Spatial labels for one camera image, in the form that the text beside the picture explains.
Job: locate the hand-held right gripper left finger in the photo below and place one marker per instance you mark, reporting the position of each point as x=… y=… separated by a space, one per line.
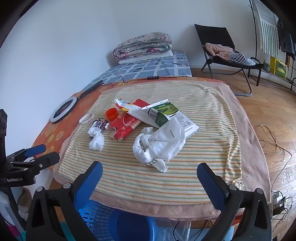
x=90 y=183

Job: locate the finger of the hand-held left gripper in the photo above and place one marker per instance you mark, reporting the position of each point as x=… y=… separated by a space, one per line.
x=46 y=161
x=34 y=149

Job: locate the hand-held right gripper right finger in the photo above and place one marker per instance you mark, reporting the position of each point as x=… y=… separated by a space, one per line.
x=210 y=185

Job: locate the blue plastic basket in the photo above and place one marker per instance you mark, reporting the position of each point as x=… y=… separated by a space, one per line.
x=104 y=220

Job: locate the white tissue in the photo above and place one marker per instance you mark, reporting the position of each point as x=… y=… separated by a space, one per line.
x=94 y=131
x=97 y=143

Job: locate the purple candy wrapper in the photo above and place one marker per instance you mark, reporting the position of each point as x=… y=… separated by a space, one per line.
x=100 y=123

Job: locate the white printed bag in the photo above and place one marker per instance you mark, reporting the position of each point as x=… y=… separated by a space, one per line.
x=189 y=126

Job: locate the white plastic bag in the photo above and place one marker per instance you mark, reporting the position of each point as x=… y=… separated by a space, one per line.
x=166 y=139

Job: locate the green milk carton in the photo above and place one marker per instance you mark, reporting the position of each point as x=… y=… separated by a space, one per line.
x=161 y=115

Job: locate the long white printed packet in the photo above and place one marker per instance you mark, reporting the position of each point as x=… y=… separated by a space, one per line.
x=138 y=113

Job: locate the clear plastic bag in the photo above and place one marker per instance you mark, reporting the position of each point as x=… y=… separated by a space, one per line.
x=175 y=231

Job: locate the white rubber wristband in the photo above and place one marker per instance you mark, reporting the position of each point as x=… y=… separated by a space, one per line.
x=86 y=118

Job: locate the striped cream towel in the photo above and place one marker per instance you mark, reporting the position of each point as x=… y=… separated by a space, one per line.
x=150 y=185

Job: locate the red cardboard box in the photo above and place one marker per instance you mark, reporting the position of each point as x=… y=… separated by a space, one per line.
x=126 y=126

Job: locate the white power strip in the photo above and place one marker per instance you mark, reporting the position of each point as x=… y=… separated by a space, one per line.
x=277 y=199

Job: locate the orange plastic cap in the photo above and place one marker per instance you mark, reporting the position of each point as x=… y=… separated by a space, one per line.
x=111 y=115

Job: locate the black folded tripod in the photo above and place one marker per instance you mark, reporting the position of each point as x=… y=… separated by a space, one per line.
x=90 y=89

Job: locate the blue checked bed sheet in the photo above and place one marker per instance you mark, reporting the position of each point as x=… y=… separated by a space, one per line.
x=143 y=67

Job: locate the striped garment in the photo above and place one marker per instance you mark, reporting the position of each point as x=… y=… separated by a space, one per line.
x=242 y=60

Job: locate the small potted plant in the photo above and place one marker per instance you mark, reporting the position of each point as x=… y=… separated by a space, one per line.
x=266 y=67

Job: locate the pink clothes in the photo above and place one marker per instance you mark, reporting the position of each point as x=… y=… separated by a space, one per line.
x=217 y=49

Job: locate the yellow box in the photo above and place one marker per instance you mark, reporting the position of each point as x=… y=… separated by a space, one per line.
x=278 y=67

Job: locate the folded floral quilt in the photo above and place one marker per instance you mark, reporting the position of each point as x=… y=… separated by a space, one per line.
x=141 y=45

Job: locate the black folding chair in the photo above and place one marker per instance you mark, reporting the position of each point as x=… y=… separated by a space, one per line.
x=212 y=34

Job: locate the black clothes rack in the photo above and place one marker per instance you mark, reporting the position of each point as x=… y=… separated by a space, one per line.
x=256 y=34

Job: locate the hanging dark clothes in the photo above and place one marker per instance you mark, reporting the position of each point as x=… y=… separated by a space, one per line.
x=286 y=41

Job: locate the hanging green striped towel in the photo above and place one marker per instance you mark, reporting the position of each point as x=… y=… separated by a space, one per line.
x=268 y=30

